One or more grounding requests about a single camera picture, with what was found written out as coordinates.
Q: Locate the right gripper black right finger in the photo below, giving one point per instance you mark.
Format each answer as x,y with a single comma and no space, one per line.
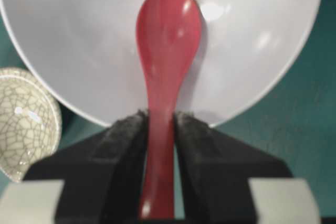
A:
214,171

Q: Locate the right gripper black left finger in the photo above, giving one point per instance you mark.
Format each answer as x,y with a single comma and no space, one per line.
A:
102,174

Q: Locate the crackle-glazed ceramic spoon rest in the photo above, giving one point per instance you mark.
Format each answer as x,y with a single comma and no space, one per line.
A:
31,123

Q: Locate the red plastic soup spoon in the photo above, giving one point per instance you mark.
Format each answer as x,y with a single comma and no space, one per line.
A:
168,34

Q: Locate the white round bowl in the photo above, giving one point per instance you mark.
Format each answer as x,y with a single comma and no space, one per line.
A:
84,52

